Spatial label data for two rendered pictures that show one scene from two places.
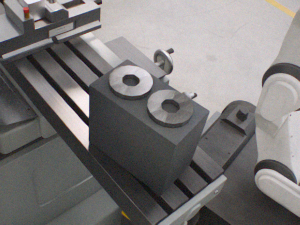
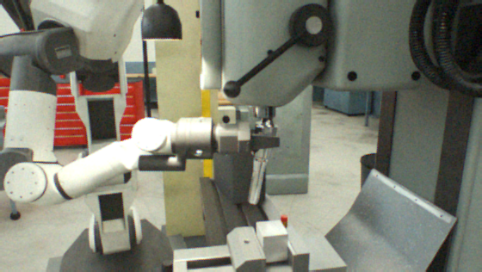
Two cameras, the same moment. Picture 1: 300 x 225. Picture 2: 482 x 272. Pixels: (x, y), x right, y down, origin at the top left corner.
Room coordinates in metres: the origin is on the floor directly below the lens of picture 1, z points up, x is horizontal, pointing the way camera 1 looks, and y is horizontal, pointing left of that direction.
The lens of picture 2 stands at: (1.42, 0.73, 1.41)
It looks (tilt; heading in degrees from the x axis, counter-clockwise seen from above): 14 degrees down; 217
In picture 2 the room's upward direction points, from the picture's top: straight up
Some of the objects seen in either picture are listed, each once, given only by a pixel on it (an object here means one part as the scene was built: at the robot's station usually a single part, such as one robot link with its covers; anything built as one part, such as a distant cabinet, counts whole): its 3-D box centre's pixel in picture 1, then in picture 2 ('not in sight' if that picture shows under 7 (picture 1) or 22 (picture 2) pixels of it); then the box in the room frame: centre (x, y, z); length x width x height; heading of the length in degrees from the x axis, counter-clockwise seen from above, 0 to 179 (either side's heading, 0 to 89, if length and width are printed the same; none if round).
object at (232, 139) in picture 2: not in sight; (221, 139); (0.89, 0.26, 1.23); 0.13 x 0.12 x 0.10; 39
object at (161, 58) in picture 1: (157, 64); not in sight; (1.21, 0.00, 0.63); 0.16 x 0.12 x 0.12; 139
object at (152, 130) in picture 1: (144, 125); (237, 163); (0.52, 0.00, 1.03); 0.22 x 0.12 x 0.20; 59
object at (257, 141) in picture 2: not in sight; (264, 142); (0.86, 0.35, 1.23); 0.06 x 0.02 x 0.03; 129
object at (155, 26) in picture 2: not in sight; (161, 21); (1.01, 0.22, 1.46); 0.07 x 0.07 x 0.06
